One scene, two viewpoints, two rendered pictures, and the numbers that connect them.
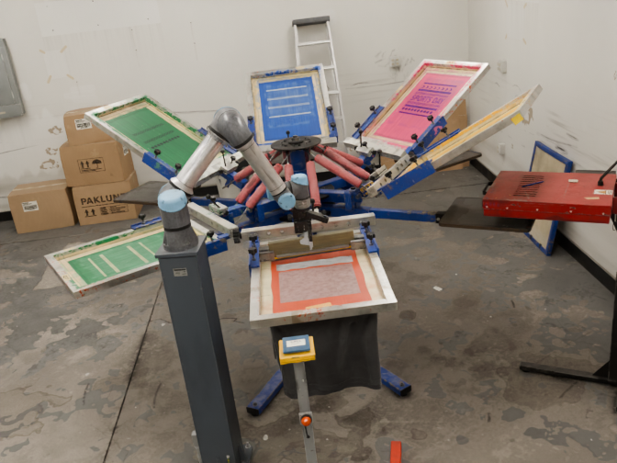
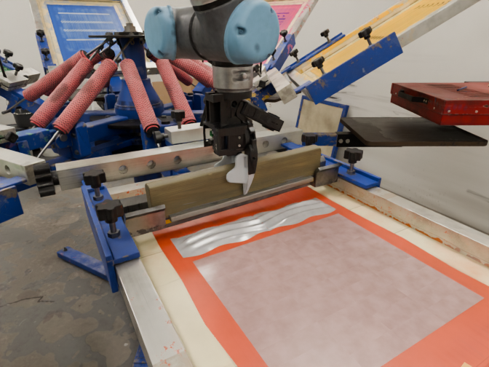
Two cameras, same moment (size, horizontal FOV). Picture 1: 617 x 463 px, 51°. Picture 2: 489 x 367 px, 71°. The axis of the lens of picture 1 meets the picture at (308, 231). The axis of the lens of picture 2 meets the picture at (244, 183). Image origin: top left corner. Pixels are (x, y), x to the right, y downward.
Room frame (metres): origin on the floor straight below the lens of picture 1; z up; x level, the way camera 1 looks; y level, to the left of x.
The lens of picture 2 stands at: (2.24, 0.31, 1.31)
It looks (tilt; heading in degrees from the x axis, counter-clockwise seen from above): 24 degrees down; 331
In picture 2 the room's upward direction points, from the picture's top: straight up
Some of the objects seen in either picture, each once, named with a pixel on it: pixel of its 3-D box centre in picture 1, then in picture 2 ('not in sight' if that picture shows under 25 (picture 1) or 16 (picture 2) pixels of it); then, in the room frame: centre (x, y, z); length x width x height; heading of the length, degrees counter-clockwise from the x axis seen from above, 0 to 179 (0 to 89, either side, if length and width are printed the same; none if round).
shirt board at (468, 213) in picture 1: (410, 213); (300, 137); (3.36, -0.58, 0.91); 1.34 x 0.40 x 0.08; 61
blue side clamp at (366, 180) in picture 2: (369, 242); (327, 172); (2.87, -0.29, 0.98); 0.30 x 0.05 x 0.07; 1
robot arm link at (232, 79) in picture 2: (302, 202); (233, 79); (2.83, 0.01, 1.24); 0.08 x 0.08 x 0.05
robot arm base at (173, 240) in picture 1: (178, 233); not in sight; (2.58, 0.55, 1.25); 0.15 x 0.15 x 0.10
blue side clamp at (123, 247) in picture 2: (254, 257); (108, 227); (2.86, 0.27, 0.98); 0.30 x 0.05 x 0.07; 1
